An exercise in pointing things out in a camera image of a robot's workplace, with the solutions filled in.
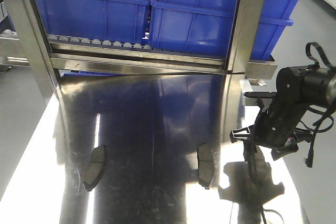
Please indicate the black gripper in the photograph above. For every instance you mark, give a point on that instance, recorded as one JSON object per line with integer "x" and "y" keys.
{"x": 273, "y": 127}

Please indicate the brake pad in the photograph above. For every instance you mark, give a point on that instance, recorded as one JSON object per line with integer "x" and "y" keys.
{"x": 95, "y": 168}
{"x": 206, "y": 165}

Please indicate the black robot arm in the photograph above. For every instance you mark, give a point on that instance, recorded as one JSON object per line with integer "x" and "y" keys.
{"x": 298, "y": 88}

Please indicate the large blue crate lower right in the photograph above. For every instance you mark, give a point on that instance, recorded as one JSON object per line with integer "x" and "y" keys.
{"x": 206, "y": 31}

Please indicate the large blue crate left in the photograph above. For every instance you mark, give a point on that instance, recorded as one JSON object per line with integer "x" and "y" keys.
{"x": 113, "y": 20}

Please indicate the steel roller rack frame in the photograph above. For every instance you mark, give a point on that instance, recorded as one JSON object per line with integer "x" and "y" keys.
{"x": 101, "y": 57}

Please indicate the left steel rack post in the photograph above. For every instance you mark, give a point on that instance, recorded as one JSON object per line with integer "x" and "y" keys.
{"x": 32, "y": 36}

